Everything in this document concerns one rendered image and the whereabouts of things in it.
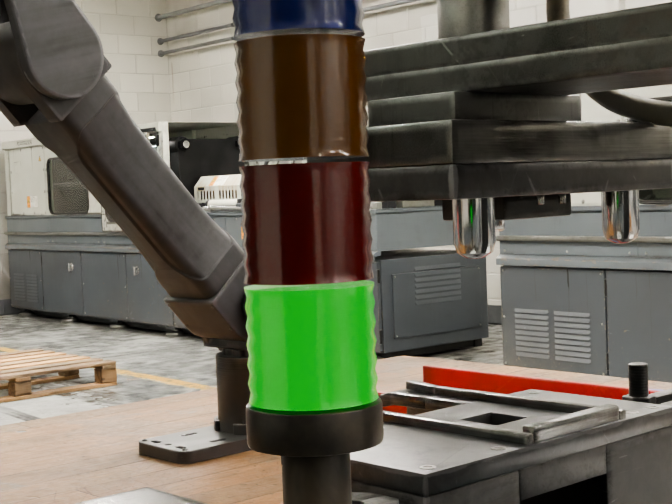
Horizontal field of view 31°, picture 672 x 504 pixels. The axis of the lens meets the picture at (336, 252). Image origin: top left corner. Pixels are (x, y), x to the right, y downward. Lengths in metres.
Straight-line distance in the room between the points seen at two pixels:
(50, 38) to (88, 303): 9.89
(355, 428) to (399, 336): 7.31
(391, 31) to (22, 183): 3.85
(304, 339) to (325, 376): 0.01
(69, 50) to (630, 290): 5.43
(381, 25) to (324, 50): 10.15
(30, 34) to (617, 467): 0.49
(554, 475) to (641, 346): 5.59
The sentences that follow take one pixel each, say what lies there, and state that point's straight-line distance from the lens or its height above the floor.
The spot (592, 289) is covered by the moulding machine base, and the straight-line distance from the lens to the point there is 6.35.
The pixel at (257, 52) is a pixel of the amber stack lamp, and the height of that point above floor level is 1.15.
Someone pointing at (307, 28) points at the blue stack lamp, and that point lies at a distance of 0.34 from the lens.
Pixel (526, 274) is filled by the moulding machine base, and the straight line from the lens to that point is 6.64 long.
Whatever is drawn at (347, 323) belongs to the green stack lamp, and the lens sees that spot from 0.34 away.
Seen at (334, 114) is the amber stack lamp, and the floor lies 1.13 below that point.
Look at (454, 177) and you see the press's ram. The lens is 0.55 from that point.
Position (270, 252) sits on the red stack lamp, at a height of 1.09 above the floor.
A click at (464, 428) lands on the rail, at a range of 0.62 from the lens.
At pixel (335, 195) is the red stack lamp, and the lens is 0.33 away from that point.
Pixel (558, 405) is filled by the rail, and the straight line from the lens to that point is 0.68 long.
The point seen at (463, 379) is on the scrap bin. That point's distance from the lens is 1.00.
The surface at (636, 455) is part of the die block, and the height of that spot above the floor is 0.96.
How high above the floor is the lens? 1.11
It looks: 3 degrees down
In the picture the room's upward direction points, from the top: 2 degrees counter-clockwise
